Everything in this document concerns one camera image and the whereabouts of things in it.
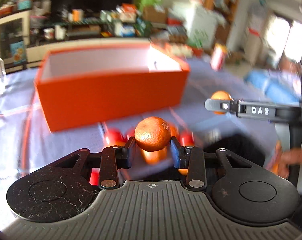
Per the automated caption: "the orange cardboard box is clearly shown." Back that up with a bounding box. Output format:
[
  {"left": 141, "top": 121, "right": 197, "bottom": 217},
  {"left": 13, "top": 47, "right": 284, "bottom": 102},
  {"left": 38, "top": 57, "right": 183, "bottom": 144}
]
[{"left": 34, "top": 41, "right": 190, "bottom": 132}]

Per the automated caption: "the white tv cabinet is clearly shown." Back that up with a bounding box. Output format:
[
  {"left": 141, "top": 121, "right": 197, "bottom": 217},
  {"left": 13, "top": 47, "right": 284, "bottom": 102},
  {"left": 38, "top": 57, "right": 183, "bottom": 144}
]
[{"left": 26, "top": 34, "right": 150, "bottom": 68}]

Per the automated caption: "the large orange tangerine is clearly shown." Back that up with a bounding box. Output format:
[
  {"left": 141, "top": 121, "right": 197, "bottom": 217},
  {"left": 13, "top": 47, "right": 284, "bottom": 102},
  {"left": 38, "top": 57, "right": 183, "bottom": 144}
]
[{"left": 134, "top": 116, "right": 171, "bottom": 152}]

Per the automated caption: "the red cherry tomato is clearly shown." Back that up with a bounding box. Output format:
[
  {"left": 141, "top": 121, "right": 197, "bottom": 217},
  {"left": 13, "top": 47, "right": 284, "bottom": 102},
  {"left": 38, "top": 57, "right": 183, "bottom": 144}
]
[
  {"left": 179, "top": 130, "right": 195, "bottom": 146},
  {"left": 104, "top": 128, "right": 127, "bottom": 147}
]

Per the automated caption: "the brown cardboard box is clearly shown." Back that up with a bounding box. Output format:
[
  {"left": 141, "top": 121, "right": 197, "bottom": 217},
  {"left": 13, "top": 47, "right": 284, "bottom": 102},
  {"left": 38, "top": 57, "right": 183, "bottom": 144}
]
[{"left": 142, "top": 5, "right": 168, "bottom": 24}]

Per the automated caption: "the lone orange tangerine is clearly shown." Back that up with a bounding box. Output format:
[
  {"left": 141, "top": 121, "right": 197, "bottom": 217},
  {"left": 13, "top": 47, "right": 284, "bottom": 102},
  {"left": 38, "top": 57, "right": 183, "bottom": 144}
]
[{"left": 210, "top": 90, "right": 232, "bottom": 115}]

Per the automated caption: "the orange tangerine under gripper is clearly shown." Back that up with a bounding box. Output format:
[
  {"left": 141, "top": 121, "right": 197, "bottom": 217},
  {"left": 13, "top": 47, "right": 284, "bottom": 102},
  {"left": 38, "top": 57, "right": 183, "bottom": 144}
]
[{"left": 141, "top": 147, "right": 167, "bottom": 165}]

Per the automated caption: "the pink yellow-lidded canister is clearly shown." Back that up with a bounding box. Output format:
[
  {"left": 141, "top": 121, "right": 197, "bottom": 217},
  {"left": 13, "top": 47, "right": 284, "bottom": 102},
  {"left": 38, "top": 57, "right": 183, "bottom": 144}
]
[{"left": 210, "top": 43, "right": 228, "bottom": 71}]

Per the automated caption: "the person's right hand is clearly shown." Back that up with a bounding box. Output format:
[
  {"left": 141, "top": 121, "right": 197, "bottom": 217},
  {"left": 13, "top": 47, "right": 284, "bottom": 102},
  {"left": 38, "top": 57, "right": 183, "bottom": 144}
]
[{"left": 271, "top": 141, "right": 302, "bottom": 179}]

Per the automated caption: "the white glass-door side cabinet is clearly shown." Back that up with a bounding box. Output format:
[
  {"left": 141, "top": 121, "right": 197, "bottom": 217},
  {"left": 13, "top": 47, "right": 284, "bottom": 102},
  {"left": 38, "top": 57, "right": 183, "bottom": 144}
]
[{"left": 0, "top": 10, "right": 30, "bottom": 69}]

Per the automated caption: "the wooden shelf unit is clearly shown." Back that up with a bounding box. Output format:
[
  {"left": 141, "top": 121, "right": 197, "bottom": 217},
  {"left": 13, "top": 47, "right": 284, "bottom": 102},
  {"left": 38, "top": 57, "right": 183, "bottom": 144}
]
[{"left": 204, "top": 0, "right": 239, "bottom": 44}]

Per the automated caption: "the plaid blue tablecloth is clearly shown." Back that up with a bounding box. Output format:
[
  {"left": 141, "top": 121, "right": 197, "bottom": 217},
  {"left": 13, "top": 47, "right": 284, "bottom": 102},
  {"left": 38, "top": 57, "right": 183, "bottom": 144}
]
[{"left": 0, "top": 59, "right": 278, "bottom": 229}]

